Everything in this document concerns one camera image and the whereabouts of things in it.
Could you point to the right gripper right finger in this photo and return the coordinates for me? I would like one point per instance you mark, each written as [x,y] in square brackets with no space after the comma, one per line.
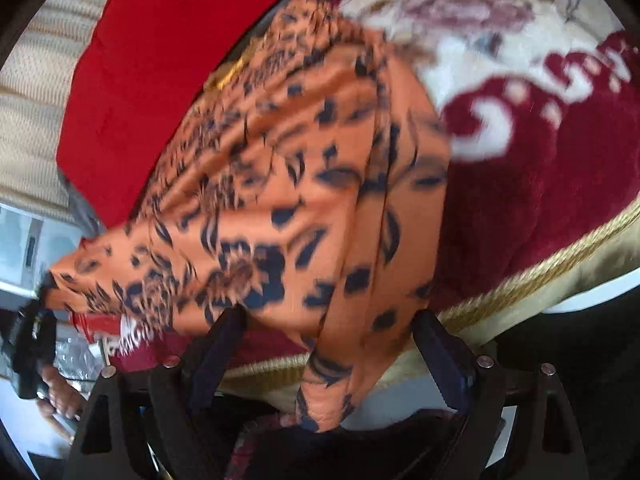
[513,424]

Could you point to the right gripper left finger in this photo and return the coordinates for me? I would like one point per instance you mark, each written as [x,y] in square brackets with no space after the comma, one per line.
[111,441]

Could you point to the orange black floral garment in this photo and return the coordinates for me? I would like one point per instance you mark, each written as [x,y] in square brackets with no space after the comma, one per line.
[308,191]

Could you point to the person's hand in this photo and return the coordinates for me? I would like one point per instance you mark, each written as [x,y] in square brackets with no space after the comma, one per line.
[61,400]

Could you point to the red gift box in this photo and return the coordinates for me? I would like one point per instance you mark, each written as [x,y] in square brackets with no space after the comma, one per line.
[124,335]

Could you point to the white floor air conditioner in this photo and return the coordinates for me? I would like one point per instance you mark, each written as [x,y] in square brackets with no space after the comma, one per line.
[29,245]

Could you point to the beige dotted curtain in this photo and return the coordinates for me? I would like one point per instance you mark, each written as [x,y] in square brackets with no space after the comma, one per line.
[35,85]

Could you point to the red blanket on sofa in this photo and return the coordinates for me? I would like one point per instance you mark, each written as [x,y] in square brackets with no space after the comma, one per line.
[144,65]

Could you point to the floral plush blanket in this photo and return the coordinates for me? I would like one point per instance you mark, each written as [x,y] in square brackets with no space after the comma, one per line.
[540,103]

